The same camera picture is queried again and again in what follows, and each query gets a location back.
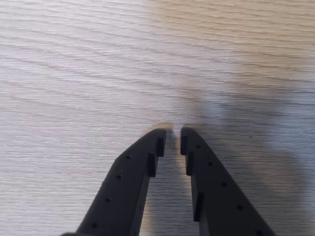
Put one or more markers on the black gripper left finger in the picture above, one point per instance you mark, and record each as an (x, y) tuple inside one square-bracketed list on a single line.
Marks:
[(123, 191)]

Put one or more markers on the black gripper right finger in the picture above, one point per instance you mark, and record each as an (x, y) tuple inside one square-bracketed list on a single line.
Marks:
[(219, 201)]

